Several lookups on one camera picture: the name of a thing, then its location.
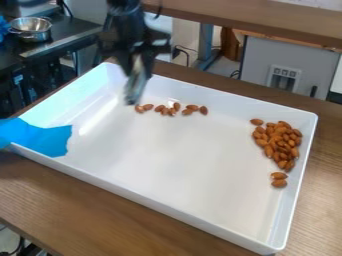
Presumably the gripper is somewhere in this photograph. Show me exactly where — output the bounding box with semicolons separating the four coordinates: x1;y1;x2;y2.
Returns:
105;30;174;106

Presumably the pile of brown bits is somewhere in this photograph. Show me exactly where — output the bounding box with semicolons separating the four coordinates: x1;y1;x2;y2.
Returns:
269;171;290;189
248;118;305;173
133;102;210;117

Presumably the black table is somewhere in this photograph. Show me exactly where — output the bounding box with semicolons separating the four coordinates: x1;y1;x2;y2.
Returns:
0;12;105;118

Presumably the white tray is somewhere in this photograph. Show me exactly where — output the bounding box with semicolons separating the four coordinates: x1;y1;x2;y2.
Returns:
8;61;321;256

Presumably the blue cloth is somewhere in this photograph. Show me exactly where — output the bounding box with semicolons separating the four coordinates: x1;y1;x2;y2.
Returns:
0;117;74;159

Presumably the silver pot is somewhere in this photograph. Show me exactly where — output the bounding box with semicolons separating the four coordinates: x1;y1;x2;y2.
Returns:
6;16;55;43

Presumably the wooden desk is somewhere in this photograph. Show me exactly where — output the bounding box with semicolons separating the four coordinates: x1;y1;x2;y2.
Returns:
140;0;342;72

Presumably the grey cabinet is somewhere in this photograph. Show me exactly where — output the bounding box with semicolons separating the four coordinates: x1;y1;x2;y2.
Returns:
239;34;342;101

